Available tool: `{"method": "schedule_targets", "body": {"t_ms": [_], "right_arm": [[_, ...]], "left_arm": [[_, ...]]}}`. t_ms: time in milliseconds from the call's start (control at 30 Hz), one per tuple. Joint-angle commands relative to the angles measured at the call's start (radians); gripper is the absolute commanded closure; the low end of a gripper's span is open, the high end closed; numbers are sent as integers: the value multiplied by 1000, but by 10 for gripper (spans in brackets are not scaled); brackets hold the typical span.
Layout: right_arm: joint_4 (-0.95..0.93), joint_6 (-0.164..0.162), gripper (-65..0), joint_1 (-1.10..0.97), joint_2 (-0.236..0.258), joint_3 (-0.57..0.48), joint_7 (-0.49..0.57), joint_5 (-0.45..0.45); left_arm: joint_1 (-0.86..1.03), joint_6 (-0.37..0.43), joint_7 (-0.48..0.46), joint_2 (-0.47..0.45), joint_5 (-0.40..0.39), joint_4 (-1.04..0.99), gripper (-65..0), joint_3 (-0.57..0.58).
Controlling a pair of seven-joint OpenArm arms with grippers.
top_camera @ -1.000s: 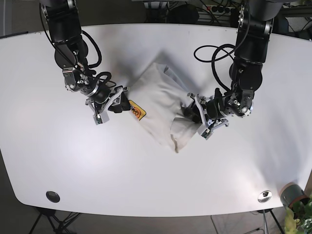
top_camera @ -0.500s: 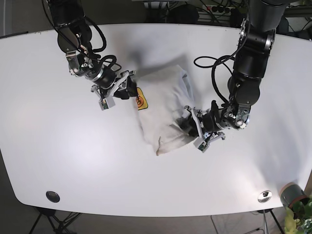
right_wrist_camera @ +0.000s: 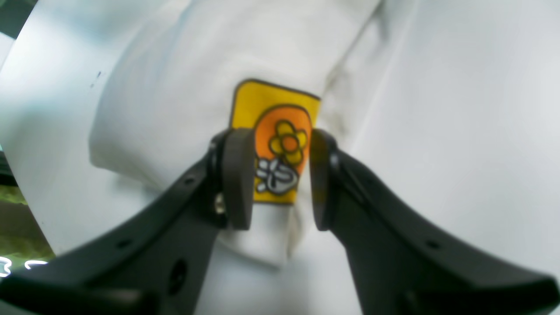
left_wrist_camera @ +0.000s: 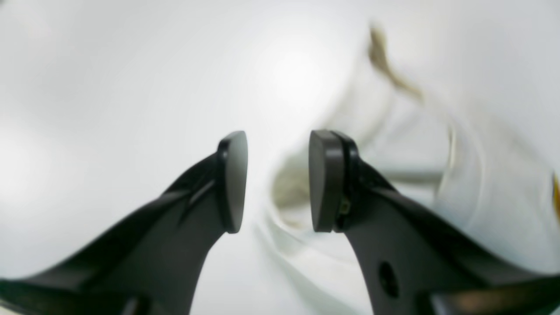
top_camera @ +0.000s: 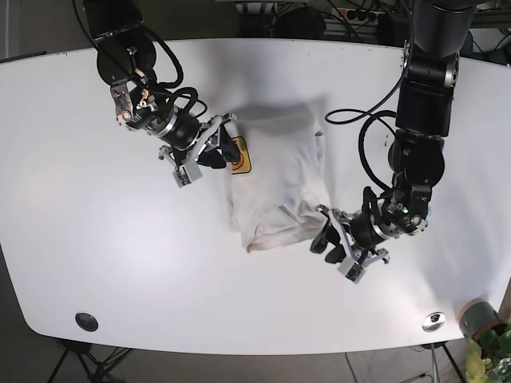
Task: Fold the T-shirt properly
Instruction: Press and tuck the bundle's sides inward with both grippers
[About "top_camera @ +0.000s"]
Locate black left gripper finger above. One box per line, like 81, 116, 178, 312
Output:
310, 206, 356, 264
338, 246, 390, 283

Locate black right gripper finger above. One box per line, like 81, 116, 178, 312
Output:
198, 145, 232, 169
172, 113, 239, 188

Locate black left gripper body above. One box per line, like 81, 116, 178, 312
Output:
349, 188, 432, 251

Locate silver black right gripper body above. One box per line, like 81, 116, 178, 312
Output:
125, 92, 206, 164

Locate white graphic T-shirt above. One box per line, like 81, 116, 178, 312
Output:
226, 104, 331, 253

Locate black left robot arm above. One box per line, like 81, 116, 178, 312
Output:
310, 1, 479, 283

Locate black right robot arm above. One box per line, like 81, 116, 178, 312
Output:
77, 1, 241, 187

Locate silver table grommet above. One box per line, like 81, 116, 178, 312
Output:
422, 312, 446, 333

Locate potted green plant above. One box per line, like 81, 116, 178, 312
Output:
458, 298, 510, 382

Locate black table grommet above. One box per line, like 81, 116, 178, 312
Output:
75, 312, 99, 333

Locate black tripod stand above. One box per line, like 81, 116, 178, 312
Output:
47, 338, 135, 383

